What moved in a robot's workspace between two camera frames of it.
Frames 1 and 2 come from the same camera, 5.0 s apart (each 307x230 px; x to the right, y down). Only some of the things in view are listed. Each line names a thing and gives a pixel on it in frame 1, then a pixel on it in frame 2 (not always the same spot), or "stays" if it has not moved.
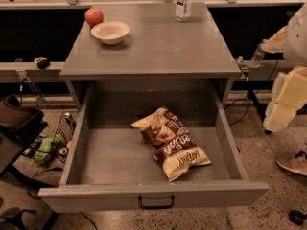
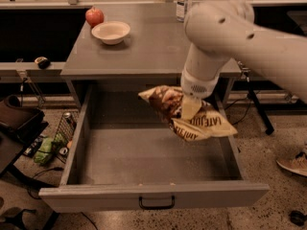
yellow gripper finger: [289, 95] -> [198, 88]
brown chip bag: [170, 143] -> [167, 102]
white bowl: [110, 33] stays
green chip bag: [48, 145] stays
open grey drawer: [111, 168] stays
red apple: [93, 16] stays
